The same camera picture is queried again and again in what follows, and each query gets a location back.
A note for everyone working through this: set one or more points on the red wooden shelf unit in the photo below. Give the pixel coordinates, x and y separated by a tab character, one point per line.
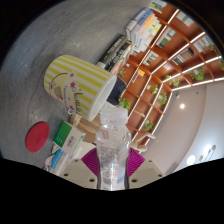
166	66

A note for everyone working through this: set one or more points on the multi-bulb ceiling lamp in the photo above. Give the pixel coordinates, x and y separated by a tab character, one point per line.
191	160

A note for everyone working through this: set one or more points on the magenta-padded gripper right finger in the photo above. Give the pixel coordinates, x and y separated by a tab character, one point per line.
146	172

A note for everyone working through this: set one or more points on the clear plastic water bottle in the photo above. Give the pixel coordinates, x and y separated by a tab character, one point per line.
112	150

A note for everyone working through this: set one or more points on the round printed badge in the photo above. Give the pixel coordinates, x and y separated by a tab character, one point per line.
48	163

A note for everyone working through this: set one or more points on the flat round red coaster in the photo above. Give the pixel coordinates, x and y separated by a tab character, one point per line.
37	136

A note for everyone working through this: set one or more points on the recessed ceiling spotlight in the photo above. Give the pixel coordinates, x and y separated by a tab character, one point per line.
182	106

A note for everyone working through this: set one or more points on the chair with dark jacket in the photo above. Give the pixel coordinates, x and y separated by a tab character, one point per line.
116	91

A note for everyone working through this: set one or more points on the stack of dark books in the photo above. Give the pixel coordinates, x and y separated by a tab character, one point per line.
115	53

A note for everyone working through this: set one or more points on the green and white box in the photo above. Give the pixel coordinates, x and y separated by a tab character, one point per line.
68	137

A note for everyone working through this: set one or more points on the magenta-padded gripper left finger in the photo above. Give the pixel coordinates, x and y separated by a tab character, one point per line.
78	172

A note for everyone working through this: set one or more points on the yellow striped mug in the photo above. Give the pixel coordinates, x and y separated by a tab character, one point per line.
76	83

